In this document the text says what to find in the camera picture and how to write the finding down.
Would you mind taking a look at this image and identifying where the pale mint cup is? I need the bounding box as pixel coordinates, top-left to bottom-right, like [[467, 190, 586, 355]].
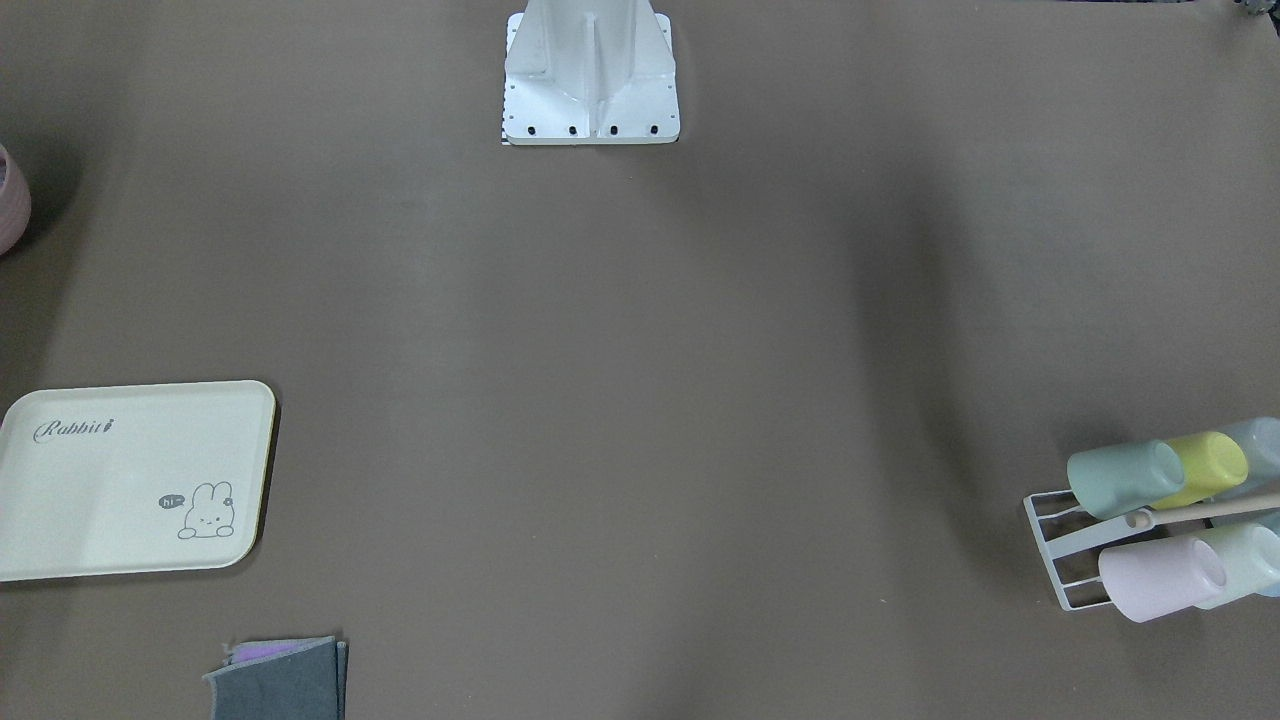
[[1196, 521, 1274, 610]]

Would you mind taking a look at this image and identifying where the pink ribbed bowl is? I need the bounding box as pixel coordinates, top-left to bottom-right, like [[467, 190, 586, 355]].
[[0, 146, 32, 255]]

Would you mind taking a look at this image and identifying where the green cup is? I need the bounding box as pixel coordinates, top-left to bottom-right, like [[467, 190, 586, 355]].
[[1066, 439, 1187, 520]]

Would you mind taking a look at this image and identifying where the grey-blue cup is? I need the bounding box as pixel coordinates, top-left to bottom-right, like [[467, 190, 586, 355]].
[[1219, 416, 1279, 500]]

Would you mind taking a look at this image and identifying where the light blue cup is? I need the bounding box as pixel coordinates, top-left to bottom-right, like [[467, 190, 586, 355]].
[[1257, 510, 1279, 600]]

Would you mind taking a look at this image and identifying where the white wire cup rack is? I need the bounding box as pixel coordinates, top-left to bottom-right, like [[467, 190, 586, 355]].
[[1021, 489, 1279, 612]]

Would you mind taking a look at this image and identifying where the pink cup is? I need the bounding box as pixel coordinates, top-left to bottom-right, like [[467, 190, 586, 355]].
[[1098, 536, 1226, 623]]

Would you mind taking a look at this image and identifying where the folded grey cloth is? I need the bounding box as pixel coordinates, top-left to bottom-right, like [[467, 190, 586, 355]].
[[204, 635, 349, 719]]

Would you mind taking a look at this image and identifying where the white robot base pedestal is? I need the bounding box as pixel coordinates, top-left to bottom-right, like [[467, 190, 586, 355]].
[[500, 1, 681, 146]]

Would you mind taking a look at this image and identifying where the yellow cup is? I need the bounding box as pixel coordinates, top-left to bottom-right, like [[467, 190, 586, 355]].
[[1152, 430, 1251, 510]]

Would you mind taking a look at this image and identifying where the cream rabbit tray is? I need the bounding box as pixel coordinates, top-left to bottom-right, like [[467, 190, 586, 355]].
[[1, 380, 276, 583]]

